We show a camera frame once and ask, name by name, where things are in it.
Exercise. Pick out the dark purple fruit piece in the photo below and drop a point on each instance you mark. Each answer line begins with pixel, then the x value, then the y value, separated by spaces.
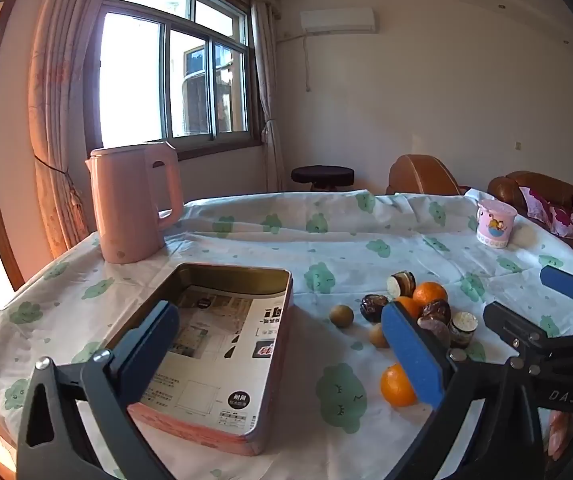
pixel 434 334

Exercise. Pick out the dark round stool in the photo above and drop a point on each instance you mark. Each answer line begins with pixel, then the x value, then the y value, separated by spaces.
pixel 322 175

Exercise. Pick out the brown wooden door frame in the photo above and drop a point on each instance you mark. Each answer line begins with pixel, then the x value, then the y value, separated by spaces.
pixel 9 265

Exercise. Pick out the curtain tieback tassel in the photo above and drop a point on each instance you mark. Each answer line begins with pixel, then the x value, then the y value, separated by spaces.
pixel 74 200

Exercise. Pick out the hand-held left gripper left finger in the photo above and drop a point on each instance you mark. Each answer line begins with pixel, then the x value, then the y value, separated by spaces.
pixel 149 347

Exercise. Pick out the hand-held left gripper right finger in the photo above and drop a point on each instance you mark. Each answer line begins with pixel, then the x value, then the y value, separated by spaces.
pixel 411 360

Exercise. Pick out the printed paper sheet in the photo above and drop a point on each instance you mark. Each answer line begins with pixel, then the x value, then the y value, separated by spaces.
pixel 216 325

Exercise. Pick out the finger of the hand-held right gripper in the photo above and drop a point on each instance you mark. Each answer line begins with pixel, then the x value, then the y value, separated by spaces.
pixel 563 284
pixel 508 322

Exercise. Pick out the white cloth with green clouds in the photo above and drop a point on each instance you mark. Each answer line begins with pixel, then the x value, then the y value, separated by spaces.
pixel 266 245

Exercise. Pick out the pink metal tin box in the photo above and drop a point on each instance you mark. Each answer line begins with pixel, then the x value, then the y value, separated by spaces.
pixel 239 274

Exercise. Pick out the pale narrow curtain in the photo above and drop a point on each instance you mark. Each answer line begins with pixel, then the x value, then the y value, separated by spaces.
pixel 269 85

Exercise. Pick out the brown leather sofa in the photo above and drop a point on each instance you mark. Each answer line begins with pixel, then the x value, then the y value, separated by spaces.
pixel 541 182

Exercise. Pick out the orange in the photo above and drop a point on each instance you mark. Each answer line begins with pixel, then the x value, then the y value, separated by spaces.
pixel 431 294
pixel 410 305
pixel 396 385

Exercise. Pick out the dark chocolate-shell pastry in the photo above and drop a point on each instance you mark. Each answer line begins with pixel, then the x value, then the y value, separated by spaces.
pixel 369 307

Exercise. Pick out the brown leather armchair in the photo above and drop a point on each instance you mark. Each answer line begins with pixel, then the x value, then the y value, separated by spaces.
pixel 421 175

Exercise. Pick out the pink electric kettle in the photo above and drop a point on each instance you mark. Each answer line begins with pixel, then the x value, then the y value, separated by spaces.
pixel 126 210

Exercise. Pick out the white air conditioner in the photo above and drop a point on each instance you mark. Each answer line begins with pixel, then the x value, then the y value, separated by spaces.
pixel 337 20

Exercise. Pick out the pink patterned curtain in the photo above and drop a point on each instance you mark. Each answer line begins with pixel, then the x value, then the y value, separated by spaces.
pixel 66 85

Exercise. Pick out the person's right hand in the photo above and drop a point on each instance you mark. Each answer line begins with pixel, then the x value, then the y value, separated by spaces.
pixel 563 435

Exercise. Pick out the pink cartoon cup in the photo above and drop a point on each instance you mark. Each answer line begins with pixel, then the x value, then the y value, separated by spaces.
pixel 493 225

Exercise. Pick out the sliding glass window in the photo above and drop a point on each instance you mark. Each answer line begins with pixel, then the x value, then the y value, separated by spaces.
pixel 131 75

